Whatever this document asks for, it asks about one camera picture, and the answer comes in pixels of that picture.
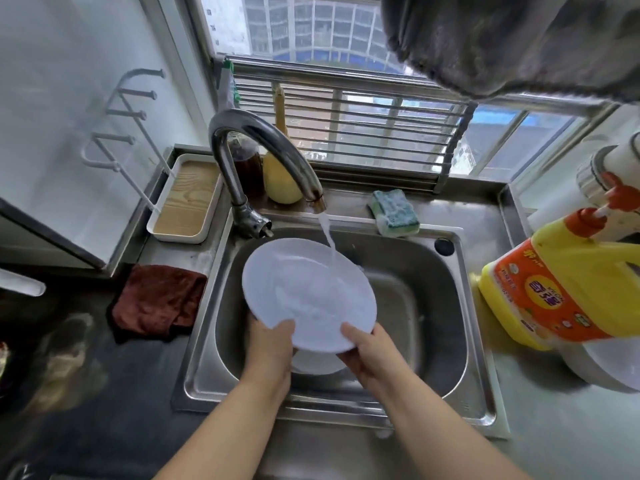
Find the person's right hand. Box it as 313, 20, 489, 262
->
338, 322, 413, 395

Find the person's left hand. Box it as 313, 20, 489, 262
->
244, 313, 297, 390

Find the white round plate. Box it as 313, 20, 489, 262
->
242, 238, 378, 353

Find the person's right forearm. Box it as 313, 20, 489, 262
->
375, 367, 533, 480

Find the person's left forearm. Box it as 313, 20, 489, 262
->
152, 370, 293, 480

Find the stainless steel sink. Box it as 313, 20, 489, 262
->
172, 215, 512, 440

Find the white bowl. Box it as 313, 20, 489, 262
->
290, 348, 351, 376

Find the green and yellow sponge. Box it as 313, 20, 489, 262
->
368, 189, 421, 238

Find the dark red cloth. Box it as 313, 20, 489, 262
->
111, 265, 208, 344

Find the yellow gourd-shaped scrubber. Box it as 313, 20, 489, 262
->
262, 86, 305, 204

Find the white tray with wooden base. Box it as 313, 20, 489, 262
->
146, 154, 224, 244

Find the dark brown glass bottle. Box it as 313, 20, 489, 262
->
227, 132, 266, 198

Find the chrome curved faucet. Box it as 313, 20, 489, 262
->
208, 109, 328, 239

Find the yellow detergent bottle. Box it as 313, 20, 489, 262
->
477, 182, 640, 351

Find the white round container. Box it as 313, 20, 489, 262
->
560, 336, 640, 393

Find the white bottle with grey cap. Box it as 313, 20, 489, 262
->
575, 130, 640, 208

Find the grey hanging towel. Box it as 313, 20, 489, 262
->
381, 0, 640, 103

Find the white wire rack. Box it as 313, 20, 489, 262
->
80, 68, 177, 215

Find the metal window frame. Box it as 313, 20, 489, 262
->
137, 0, 621, 183

